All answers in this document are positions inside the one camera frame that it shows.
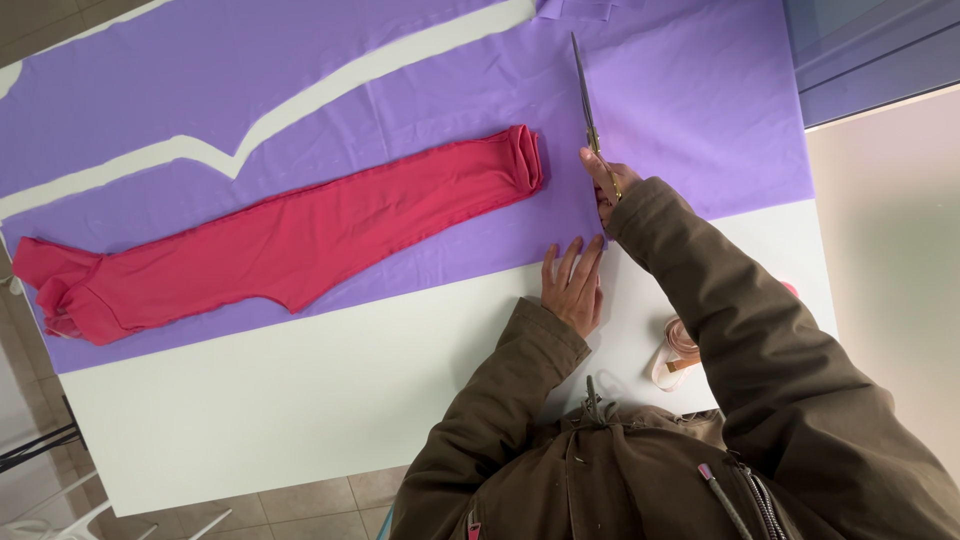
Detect person's right hand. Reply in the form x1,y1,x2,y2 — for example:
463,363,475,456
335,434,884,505
579,146,645,243

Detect person's left hand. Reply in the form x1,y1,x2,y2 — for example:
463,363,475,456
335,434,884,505
540,234,606,339

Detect gold-handled scissors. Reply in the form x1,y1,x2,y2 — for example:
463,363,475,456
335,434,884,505
570,31,624,205

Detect large purple fabric sheet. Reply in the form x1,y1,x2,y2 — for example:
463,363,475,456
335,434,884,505
0,0,816,375

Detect pink ribbon roll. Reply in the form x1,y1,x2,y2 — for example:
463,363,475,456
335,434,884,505
650,315,703,393

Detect small purple fabric scrap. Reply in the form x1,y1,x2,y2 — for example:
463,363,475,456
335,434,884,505
535,0,648,22

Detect brown jacket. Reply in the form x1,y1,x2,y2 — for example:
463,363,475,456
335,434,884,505
388,375,960,540

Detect red folded garment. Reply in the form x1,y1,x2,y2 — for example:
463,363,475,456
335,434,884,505
12,124,544,347

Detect grey glass panel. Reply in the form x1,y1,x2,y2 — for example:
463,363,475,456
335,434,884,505
783,0,960,130

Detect cut purple fabric piece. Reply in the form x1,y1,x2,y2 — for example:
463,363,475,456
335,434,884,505
0,0,513,201

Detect black metal stand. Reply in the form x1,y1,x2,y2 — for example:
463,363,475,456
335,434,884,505
0,395,88,476

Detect white chair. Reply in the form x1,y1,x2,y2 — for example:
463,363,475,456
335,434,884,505
0,468,234,540

